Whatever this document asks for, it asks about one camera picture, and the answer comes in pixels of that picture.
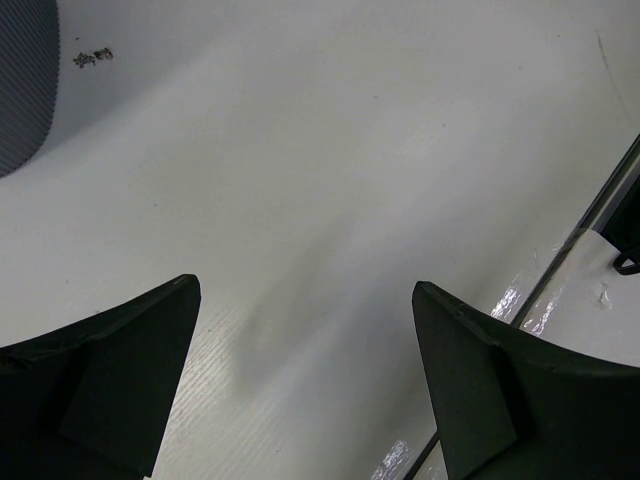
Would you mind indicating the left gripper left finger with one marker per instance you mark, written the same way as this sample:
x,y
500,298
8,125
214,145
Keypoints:
x,y
91,400

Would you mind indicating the grey mesh waste bin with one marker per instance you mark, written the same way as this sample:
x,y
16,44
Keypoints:
x,y
30,65

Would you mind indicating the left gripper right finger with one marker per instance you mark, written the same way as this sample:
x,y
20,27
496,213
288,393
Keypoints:
x,y
509,405

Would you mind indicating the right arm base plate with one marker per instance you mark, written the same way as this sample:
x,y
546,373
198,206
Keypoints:
x,y
621,229

